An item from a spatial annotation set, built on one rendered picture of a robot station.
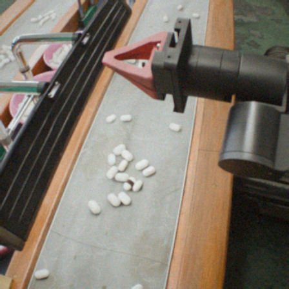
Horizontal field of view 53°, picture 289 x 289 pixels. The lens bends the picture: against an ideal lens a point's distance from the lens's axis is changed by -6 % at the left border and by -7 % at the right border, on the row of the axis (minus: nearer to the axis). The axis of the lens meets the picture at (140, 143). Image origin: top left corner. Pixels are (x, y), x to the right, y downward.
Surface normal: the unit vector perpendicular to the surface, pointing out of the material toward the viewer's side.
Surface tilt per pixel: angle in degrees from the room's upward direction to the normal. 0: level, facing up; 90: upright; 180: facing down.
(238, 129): 37
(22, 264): 0
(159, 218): 0
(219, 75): 57
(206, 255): 0
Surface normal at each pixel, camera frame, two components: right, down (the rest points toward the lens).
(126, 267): -0.09, -0.64
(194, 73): -0.32, 0.28
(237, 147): -0.66, -0.40
